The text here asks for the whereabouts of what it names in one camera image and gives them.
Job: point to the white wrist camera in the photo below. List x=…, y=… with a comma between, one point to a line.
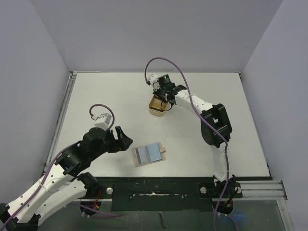
x=102, y=121
x=152, y=79

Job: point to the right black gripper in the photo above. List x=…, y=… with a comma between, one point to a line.
x=164, y=94

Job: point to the aluminium extrusion rail left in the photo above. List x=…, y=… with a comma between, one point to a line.
x=60, y=120

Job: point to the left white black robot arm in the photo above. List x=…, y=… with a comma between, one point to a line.
x=64, y=181

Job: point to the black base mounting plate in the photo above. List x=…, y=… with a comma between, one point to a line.
x=163, y=194

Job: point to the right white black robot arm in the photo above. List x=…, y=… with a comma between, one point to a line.
x=215, y=124

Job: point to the beige leather card holder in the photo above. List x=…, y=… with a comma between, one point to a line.
x=155, y=151

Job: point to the tan oval wooden tray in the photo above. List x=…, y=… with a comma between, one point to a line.
x=157, y=107

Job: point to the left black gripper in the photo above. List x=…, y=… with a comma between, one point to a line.
x=122, y=142

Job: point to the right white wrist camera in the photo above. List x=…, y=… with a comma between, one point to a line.
x=152, y=79

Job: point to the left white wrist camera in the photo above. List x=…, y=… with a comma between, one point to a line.
x=102, y=121

